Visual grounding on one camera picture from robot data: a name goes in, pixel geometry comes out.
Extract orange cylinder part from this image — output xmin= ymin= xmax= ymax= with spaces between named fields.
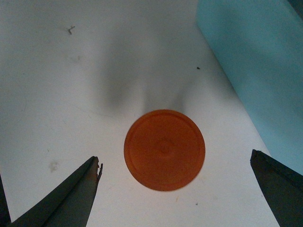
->
xmin=124 ymin=109 xmax=205 ymax=192

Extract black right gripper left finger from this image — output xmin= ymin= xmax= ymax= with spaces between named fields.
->
xmin=10 ymin=156 xmax=103 ymax=227

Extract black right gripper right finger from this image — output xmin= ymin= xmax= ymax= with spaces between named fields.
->
xmin=250 ymin=149 xmax=303 ymax=227

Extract blue plastic box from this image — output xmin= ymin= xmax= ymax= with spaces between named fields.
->
xmin=197 ymin=0 xmax=303 ymax=173

